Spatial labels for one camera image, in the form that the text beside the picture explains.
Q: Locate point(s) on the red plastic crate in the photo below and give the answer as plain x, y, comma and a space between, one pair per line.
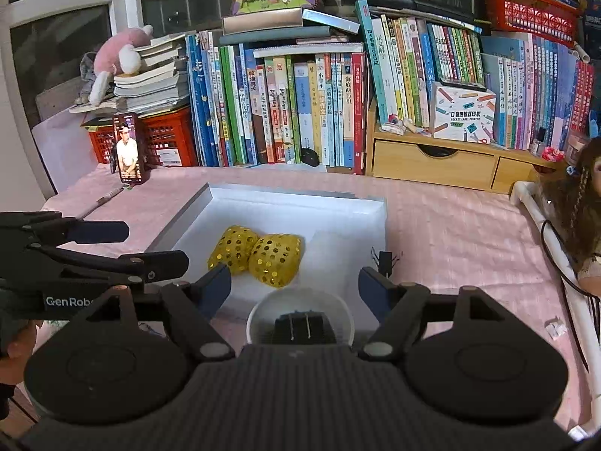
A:
168, 138

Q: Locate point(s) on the white pipe frame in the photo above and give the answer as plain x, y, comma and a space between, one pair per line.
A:
583, 308

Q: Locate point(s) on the small black insect toy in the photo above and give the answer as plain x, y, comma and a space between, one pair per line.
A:
385, 261

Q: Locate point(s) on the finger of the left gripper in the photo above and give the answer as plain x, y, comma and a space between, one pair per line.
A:
71, 266
61, 231

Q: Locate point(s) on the gold sequin pillow bow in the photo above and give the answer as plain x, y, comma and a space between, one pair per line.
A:
272, 259

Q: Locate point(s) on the scribbled white paper cup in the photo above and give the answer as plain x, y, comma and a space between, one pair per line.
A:
300, 316

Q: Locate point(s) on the miniature bicycle model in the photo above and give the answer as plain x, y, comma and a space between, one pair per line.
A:
113, 161

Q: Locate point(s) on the stack of books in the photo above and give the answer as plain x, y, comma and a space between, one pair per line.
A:
161, 60

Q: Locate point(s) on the white patterned label box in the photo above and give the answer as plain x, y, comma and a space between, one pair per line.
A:
463, 115

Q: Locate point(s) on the wooden drawer organizer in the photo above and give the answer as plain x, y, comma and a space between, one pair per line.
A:
418, 158

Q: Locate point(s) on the white grey cardboard box tray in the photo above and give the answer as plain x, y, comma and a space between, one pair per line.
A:
338, 231

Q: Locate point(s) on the small black box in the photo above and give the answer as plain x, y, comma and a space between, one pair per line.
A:
309, 157

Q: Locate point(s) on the long-haired doll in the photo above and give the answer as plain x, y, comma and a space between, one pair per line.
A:
572, 204

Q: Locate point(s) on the smartphone on stand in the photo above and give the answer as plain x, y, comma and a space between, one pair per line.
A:
130, 149

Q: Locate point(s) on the pink striped tablecloth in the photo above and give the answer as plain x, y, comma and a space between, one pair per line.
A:
444, 237

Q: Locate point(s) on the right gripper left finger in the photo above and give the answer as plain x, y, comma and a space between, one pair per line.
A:
190, 307

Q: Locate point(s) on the pink white plush toy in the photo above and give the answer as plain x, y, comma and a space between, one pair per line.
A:
116, 56

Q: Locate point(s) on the row of upright books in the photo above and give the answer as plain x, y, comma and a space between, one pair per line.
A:
273, 82

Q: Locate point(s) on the red basket on top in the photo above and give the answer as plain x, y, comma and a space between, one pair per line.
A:
549, 19

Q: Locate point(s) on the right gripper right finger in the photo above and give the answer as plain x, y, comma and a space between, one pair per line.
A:
398, 309

